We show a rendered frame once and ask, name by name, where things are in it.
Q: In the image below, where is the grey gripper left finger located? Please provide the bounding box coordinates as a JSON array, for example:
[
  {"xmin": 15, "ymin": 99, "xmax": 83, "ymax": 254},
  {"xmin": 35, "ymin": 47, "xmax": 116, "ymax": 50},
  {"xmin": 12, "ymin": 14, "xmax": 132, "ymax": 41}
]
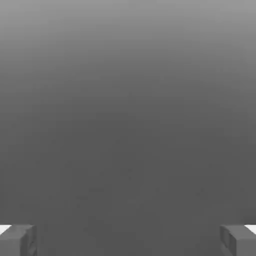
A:
[{"xmin": 0, "ymin": 224, "xmax": 38, "ymax": 256}]

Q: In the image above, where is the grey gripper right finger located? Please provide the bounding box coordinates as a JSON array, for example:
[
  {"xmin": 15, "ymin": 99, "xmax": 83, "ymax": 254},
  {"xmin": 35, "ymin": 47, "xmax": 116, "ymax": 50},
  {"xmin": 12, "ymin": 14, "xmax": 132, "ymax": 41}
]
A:
[{"xmin": 219, "ymin": 224, "xmax": 256, "ymax": 256}]

